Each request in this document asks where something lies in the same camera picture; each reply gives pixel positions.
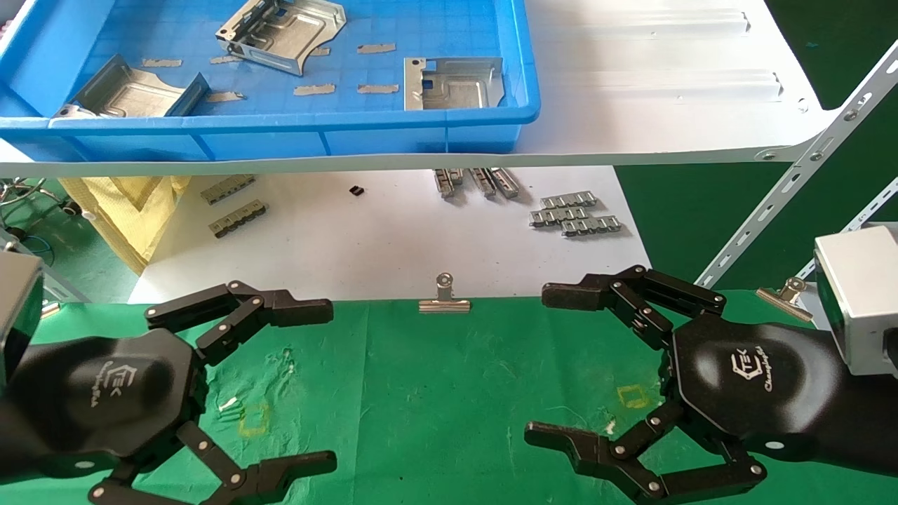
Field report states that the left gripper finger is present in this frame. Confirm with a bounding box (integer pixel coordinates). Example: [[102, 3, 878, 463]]
[[145, 281, 334, 365]]

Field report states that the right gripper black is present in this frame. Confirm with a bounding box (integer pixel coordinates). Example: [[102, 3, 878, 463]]
[[542, 265, 898, 469]]

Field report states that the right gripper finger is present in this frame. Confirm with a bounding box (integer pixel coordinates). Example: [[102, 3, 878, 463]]
[[525, 400, 767, 504]]

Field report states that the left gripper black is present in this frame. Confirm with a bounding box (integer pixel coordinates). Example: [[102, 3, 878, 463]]
[[0, 328, 337, 505]]

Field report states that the stamped sheet metal part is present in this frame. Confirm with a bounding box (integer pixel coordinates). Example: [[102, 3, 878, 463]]
[[53, 55, 211, 119], [404, 57, 506, 111], [215, 0, 347, 76]]

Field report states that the white flat board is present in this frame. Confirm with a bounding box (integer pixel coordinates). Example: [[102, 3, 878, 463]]
[[128, 166, 657, 304]]

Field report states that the green table cloth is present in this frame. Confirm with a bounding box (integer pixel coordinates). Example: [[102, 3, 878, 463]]
[[0, 289, 898, 505]]

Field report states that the white metal shelf board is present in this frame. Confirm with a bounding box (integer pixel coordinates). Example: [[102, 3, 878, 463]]
[[0, 0, 843, 177]]

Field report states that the blue plastic bin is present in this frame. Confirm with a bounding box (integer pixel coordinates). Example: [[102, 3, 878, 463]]
[[0, 0, 541, 162]]

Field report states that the grey slotted angle bar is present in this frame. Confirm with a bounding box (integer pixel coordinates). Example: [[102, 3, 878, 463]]
[[0, 228, 91, 304]]

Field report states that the grey ribbed rail part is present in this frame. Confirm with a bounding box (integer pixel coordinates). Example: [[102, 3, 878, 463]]
[[530, 206, 589, 228], [561, 216, 623, 237], [540, 191, 598, 209]]

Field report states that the dark ribbed rail part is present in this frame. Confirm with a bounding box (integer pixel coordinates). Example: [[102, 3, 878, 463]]
[[210, 200, 268, 238], [201, 175, 256, 206]]

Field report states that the white slotted rack post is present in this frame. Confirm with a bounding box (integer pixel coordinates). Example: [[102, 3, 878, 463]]
[[695, 42, 898, 290], [800, 177, 898, 280]]

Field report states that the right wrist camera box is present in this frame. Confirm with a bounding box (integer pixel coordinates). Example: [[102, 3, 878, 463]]
[[814, 223, 898, 378]]

